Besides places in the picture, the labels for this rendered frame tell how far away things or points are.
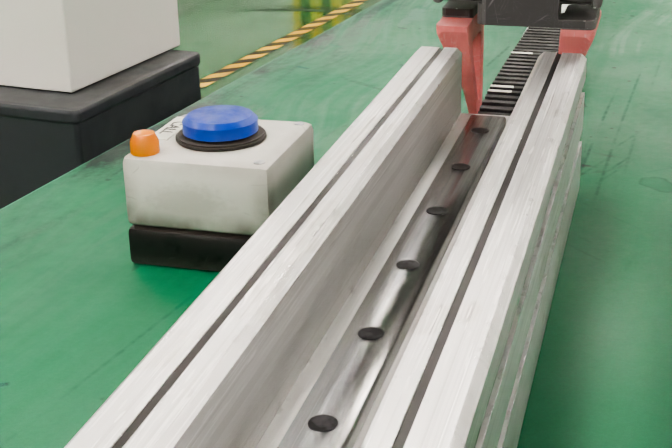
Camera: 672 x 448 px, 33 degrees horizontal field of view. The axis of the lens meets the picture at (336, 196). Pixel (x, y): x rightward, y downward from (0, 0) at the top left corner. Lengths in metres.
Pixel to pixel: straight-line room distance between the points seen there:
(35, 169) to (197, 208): 0.38
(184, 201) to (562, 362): 0.21
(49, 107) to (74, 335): 0.40
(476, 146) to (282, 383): 0.25
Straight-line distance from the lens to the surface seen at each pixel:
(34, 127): 0.93
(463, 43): 0.72
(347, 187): 0.46
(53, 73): 0.95
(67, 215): 0.69
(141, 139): 0.59
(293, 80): 0.95
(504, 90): 0.79
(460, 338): 0.35
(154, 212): 0.60
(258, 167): 0.57
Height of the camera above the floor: 1.03
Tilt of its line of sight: 21 degrees down
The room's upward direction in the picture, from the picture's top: 1 degrees counter-clockwise
